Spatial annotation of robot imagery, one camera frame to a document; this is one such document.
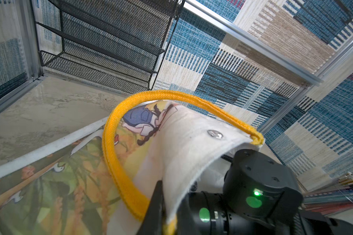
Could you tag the black wire mesh shelf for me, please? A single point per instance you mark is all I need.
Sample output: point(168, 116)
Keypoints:
point(119, 45)

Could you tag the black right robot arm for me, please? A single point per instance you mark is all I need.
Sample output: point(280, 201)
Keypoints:
point(259, 197)

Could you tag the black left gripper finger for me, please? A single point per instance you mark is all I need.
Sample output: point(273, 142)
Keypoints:
point(153, 214)

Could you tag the white canvas bag yellow handles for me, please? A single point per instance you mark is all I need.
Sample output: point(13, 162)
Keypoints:
point(103, 183)

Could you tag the cup of coloured pencils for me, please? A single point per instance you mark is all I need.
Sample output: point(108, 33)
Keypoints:
point(332, 198)

